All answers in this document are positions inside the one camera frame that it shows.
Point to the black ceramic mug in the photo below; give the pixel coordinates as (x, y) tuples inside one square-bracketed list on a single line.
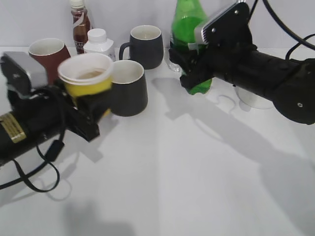
[(129, 95)]

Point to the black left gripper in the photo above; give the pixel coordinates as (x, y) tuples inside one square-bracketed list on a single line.
[(79, 115)]

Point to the white ceramic mug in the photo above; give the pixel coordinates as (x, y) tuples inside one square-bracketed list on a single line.
[(253, 100)]

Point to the brown tea bottle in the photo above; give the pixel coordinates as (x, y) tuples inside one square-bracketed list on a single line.
[(81, 24)]

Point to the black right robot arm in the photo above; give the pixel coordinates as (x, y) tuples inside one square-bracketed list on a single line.
[(289, 85)]

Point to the green soda bottle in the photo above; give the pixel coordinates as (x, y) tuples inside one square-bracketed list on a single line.
[(187, 16)]

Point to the brown ceramic mug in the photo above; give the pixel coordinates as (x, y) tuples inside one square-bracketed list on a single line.
[(50, 53)]

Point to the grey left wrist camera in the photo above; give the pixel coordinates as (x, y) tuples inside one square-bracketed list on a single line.
[(23, 73)]

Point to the white milk carton bottle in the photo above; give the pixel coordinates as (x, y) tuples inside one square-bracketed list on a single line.
[(98, 42)]

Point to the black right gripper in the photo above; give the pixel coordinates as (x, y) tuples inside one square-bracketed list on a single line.
[(201, 65)]

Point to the dark grey ceramic mug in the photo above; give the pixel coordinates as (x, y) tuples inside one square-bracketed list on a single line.
[(145, 46)]

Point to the yellow paper cup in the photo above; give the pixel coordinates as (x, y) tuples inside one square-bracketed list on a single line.
[(86, 74)]

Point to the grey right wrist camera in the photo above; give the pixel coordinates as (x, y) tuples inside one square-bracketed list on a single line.
[(222, 24)]

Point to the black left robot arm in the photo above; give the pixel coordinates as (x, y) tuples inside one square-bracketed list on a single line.
[(48, 111)]

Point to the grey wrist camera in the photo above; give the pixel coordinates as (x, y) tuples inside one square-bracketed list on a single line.
[(222, 24), (23, 73)]

